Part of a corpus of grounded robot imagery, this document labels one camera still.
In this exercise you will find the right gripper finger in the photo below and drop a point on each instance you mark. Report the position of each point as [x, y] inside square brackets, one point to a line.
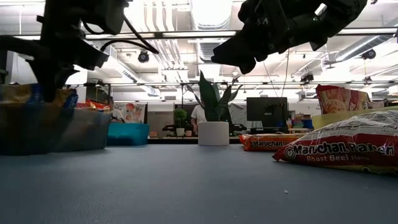
[231, 54]
[249, 63]

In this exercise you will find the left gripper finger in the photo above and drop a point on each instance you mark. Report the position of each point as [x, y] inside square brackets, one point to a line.
[56, 84]

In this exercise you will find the blue soy sauce ramen pack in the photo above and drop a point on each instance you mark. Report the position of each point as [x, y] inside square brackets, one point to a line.
[18, 93]

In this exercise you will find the orange chicken ramen pack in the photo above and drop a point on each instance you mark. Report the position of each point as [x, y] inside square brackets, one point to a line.
[94, 105]
[267, 143]

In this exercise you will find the grey translucent plastic bin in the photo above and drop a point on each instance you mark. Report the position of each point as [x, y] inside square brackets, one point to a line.
[87, 133]

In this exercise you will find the red-orange beef ramen pack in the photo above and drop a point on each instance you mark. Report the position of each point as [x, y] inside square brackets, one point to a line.
[335, 99]

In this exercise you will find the yellow-green plastic bin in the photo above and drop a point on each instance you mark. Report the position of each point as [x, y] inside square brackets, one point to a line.
[329, 119]

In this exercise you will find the red roast beef ramen pack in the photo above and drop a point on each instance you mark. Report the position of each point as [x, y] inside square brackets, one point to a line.
[342, 149]

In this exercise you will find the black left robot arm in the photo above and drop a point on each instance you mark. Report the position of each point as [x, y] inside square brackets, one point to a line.
[18, 46]

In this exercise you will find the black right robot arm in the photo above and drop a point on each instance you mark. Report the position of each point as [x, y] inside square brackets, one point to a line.
[342, 15]

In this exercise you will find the black background monitor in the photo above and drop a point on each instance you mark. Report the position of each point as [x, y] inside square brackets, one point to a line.
[267, 112]

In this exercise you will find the black ceiling spotlight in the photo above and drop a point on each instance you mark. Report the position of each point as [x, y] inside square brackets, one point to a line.
[368, 54]
[143, 57]
[307, 77]

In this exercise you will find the person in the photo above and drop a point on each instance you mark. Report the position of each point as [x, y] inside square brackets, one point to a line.
[115, 115]
[197, 113]

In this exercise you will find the black overhead light bar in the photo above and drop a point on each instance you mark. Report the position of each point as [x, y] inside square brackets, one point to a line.
[158, 35]

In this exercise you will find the snake plant in white pot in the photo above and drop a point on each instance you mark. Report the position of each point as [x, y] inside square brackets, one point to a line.
[213, 133]

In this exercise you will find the small green potted plant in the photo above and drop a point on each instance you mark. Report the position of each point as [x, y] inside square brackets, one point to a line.
[180, 115]

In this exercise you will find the colourful poster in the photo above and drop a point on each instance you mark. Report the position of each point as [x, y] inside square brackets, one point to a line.
[132, 112]

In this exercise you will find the blue storage box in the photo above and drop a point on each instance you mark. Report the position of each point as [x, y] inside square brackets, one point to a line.
[308, 124]

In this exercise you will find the teal plastic bin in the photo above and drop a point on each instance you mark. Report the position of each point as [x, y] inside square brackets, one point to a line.
[127, 135]

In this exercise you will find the grey-blue table mat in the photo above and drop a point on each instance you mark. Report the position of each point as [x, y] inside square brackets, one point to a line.
[186, 186]

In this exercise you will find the silver air duct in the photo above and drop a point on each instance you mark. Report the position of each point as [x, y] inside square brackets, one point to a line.
[208, 46]

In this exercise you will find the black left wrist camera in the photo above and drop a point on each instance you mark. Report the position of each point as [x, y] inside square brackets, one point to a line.
[105, 15]

